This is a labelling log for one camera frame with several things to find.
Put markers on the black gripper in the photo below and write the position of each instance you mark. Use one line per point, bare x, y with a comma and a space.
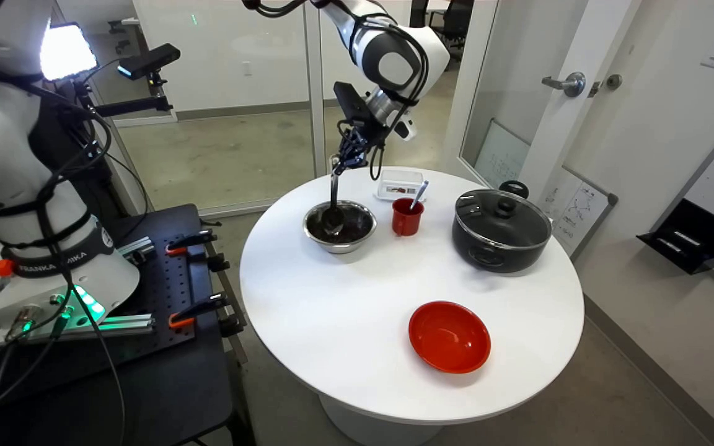
370, 133

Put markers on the large metal spoon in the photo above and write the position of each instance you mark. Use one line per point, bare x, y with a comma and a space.
336, 192

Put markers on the dark brown bowl contents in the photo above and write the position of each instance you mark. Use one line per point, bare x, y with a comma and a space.
357, 224

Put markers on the silver metal bowl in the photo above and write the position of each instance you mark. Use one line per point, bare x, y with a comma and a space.
340, 245

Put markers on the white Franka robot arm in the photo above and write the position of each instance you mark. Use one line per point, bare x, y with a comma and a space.
2, 164

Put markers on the red bowl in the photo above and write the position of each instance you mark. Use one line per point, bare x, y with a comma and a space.
447, 337

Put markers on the clear plastic container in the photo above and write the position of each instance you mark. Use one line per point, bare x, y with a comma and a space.
390, 188

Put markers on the red mug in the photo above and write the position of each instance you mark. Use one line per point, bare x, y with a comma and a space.
407, 222

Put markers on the black pot lid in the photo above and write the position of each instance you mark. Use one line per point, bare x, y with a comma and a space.
498, 219

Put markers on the black cooking pot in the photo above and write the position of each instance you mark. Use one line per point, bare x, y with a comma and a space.
494, 258

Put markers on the white door with window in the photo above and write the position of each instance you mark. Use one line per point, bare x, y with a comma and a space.
540, 34

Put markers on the small framed whiteboard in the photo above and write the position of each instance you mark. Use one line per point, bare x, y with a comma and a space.
576, 212

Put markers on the black robot cart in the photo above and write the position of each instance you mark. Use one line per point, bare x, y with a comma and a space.
175, 388

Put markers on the bright LED light panel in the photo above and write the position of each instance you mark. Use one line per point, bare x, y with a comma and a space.
67, 50

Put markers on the small orange knob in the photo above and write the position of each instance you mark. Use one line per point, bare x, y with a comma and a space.
4, 269

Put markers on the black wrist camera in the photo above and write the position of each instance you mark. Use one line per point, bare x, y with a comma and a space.
350, 99

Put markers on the black stereo camera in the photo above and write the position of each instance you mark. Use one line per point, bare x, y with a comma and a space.
150, 60

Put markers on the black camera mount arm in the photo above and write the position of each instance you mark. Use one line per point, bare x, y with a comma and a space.
129, 104

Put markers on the white table pedestal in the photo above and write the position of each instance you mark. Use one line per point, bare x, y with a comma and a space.
357, 425

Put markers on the silver aluminium rail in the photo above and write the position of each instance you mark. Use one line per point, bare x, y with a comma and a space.
129, 323

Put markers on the black wall file holder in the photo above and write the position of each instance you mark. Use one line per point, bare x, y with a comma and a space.
692, 235

